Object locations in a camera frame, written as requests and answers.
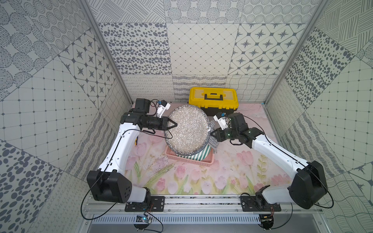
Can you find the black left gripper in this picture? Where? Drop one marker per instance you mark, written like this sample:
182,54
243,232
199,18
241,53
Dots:
164,124

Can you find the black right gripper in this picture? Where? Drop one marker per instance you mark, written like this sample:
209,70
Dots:
219,137

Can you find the speckled grey round plate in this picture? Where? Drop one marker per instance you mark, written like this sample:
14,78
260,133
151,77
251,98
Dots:
192,132

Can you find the green white striped plate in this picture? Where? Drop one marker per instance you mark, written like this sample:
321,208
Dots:
201,155

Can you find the grey knitted dish cloth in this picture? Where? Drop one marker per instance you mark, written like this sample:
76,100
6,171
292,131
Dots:
213,143

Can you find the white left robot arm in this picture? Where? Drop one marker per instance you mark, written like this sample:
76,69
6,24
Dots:
108,183

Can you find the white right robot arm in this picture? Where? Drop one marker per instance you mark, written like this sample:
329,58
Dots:
308,178

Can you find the pink perforated plastic basket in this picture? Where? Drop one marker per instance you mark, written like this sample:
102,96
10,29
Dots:
207,161

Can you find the yellow and black toolbox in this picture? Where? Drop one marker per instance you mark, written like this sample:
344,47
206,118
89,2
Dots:
214,100

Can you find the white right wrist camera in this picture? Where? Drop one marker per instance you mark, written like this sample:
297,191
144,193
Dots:
220,118

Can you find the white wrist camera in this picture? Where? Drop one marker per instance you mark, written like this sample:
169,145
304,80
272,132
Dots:
162,107
220,118

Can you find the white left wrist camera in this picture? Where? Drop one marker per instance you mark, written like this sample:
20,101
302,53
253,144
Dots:
162,107

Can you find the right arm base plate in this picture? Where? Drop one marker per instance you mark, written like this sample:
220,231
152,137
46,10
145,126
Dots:
251,204

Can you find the aluminium mounting rail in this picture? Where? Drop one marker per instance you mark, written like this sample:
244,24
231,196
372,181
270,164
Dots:
194,204

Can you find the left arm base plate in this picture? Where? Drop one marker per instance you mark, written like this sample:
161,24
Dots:
152,204

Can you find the white perforated cable tray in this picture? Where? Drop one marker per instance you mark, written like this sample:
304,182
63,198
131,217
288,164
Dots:
181,219

